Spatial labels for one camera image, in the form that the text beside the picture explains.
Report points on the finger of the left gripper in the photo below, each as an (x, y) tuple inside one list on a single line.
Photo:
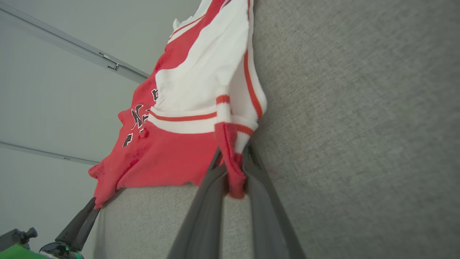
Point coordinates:
[(73, 228), (88, 225)]

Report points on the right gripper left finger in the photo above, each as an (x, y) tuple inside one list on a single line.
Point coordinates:
[(201, 230)]

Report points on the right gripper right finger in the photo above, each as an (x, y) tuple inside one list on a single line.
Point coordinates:
[(269, 230)]

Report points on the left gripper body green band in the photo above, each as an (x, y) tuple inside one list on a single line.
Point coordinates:
[(21, 253)]

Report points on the red jersey white striped trim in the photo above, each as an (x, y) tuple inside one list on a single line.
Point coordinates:
[(172, 158)]

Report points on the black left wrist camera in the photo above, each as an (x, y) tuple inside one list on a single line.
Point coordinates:
[(14, 237)]

